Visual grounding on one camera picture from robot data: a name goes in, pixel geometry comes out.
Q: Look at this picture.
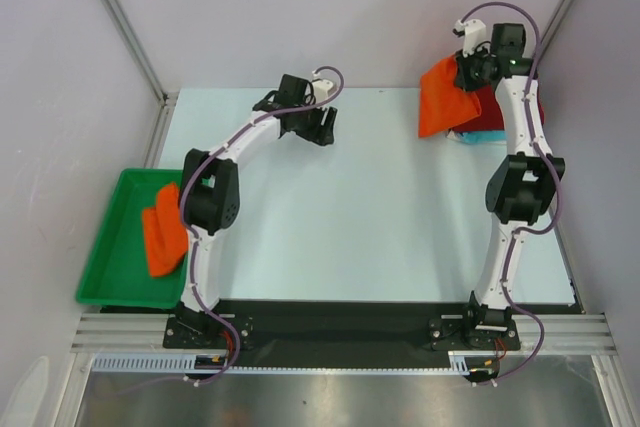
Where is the grey slotted cable duct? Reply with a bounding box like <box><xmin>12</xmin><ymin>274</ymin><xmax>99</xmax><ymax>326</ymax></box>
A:
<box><xmin>92</xmin><ymin>353</ymin><xmax>481</xmax><ymax>376</ymax></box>

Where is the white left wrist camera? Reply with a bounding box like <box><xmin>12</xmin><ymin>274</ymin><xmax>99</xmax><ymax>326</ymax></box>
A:
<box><xmin>311</xmin><ymin>72</ymin><xmax>337</xmax><ymax>104</ymax></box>

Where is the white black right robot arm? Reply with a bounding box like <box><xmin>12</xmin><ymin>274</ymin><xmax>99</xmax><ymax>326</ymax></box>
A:
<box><xmin>454</xmin><ymin>19</ymin><xmax>565</xmax><ymax>350</ymax></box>

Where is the left aluminium corner post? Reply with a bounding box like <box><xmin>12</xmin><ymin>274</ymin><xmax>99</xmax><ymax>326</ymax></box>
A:
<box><xmin>100</xmin><ymin>0</ymin><xmax>168</xmax><ymax>105</ymax></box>

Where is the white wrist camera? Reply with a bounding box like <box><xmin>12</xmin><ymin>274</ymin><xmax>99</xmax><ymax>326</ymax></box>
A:
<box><xmin>311</xmin><ymin>72</ymin><xmax>337</xmax><ymax>104</ymax></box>
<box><xmin>453</xmin><ymin>19</ymin><xmax>487</xmax><ymax>57</ymax></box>

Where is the folded dark red t shirt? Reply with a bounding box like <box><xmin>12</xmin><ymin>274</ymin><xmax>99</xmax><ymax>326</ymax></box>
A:
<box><xmin>452</xmin><ymin>76</ymin><xmax>546</xmax><ymax>134</ymax></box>

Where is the green plastic tray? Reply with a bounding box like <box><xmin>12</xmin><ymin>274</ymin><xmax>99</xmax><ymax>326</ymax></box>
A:
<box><xmin>75</xmin><ymin>168</ymin><xmax>186</xmax><ymax>310</ymax></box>

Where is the folded turquoise t shirt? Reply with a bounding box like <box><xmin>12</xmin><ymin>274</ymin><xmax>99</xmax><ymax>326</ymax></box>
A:
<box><xmin>459</xmin><ymin>130</ymin><xmax>506</xmax><ymax>145</ymax></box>

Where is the aluminium front rail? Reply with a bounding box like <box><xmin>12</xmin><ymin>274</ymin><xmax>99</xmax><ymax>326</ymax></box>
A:
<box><xmin>71</xmin><ymin>313</ymin><xmax>617</xmax><ymax>355</ymax></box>

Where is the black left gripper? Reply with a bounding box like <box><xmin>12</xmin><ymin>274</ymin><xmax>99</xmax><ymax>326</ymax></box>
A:
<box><xmin>293</xmin><ymin>96</ymin><xmax>337</xmax><ymax>147</ymax></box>

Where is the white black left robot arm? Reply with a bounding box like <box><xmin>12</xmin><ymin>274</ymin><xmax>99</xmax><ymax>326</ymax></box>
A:
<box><xmin>163</xmin><ymin>68</ymin><xmax>344</xmax><ymax>349</ymax></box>

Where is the orange t shirt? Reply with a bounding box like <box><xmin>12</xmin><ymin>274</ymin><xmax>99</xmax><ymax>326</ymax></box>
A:
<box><xmin>418</xmin><ymin>55</ymin><xmax>482</xmax><ymax>138</ymax></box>
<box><xmin>141</xmin><ymin>182</ymin><xmax>188</xmax><ymax>278</ymax></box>

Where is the orange t shirt in tray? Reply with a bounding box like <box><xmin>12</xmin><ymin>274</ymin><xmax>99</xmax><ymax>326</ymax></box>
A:
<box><xmin>141</xmin><ymin>182</ymin><xmax>188</xmax><ymax>278</ymax></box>

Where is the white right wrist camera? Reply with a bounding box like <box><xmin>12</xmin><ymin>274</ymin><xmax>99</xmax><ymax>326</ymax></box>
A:
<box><xmin>453</xmin><ymin>19</ymin><xmax>487</xmax><ymax>57</ymax></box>

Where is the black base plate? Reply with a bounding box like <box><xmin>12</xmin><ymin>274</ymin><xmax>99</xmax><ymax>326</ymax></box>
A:
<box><xmin>95</xmin><ymin>300</ymin><xmax>581</xmax><ymax>370</ymax></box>

